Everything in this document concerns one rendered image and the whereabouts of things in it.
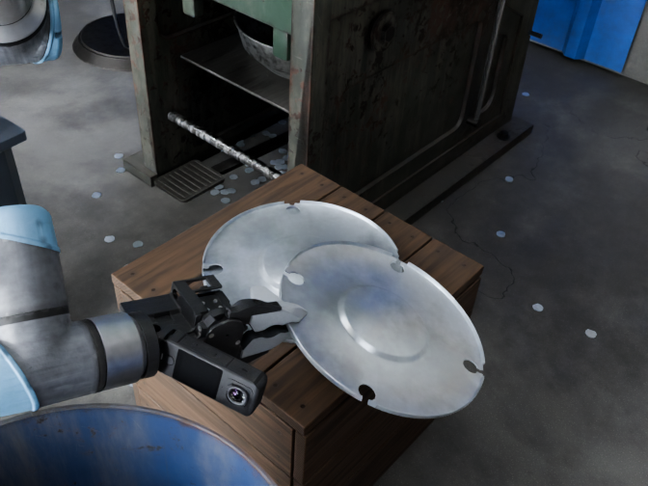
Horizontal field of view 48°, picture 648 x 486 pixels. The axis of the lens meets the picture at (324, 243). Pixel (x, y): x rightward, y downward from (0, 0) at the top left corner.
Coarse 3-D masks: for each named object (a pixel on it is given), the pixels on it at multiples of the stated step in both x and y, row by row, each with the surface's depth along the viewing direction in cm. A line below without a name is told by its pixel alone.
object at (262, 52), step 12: (240, 24) 161; (252, 24) 167; (264, 24) 169; (240, 36) 156; (252, 36) 165; (264, 36) 168; (252, 48) 152; (264, 48) 149; (264, 60) 152; (276, 60) 150; (276, 72) 157; (288, 72) 152
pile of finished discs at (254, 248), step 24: (240, 216) 112; (264, 216) 113; (288, 216) 113; (312, 216) 114; (336, 216) 114; (360, 216) 114; (216, 240) 108; (240, 240) 108; (264, 240) 109; (288, 240) 108; (312, 240) 108; (336, 240) 110; (360, 240) 110; (384, 240) 110; (216, 264) 104; (240, 264) 104; (264, 264) 104; (240, 288) 101
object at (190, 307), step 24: (216, 288) 82; (144, 312) 75; (168, 312) 79; (192, 312) 77; (216, 312) 78; (144, 336) 73; (168, 336) 76; (192, 336) 77; (216, 336) 77; (240, 336) 80
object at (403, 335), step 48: (288, 288) 90; (336, 288) 94; (384, 288) 98; (432, 288) 103; (336, 336) 87; (384, 336) 90; (432, 336) 95; (336, 384) 81; (384, 384) 84; (432, 384) 88; (480, 384) 91
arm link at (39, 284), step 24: (0, 216) 67; (24, 216) 67; (48, 216) 70; (0, 240) 66; (24, 240) 67; (48, 240) 69; (0, 264) 66; (24, 264) 67; (48, 264) 68; (0, 288) 66; (24, 288) 66; (48, 288) 68; (0, 312) 66; (24, 312) 66; (48, 312) 67
